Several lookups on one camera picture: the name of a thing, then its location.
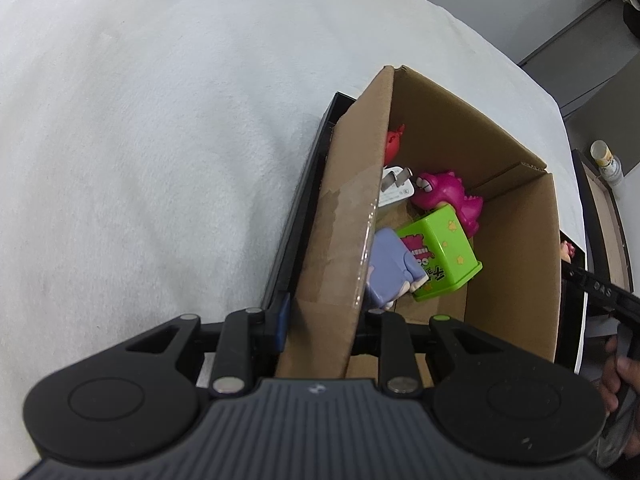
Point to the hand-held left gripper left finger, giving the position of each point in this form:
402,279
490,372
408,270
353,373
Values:
281,322

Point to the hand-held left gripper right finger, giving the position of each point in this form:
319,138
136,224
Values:
372,332

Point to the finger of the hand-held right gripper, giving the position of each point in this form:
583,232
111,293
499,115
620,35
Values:
600,291

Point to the pink small figure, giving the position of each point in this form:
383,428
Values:
567,251

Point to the purple toy figure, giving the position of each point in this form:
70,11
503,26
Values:
390,260

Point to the black shallow tray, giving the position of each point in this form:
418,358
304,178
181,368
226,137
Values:
300,240

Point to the brown cardboard box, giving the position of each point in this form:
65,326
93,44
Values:
512,285

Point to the green hexagonal toy box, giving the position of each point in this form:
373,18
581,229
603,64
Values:
445,240

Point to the magenta dinosaur toy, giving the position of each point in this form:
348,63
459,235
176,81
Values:
440,190

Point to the person's right hand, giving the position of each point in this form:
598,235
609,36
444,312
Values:
612,375

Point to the person's grey shorts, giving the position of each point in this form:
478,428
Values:
617,440

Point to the white plastic bottle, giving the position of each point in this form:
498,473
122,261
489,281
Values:
607,165

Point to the white charger plug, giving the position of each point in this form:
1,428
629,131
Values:
397,191

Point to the grey board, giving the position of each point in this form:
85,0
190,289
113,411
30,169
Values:
610,110

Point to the red toy figure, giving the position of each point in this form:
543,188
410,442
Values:
392,145

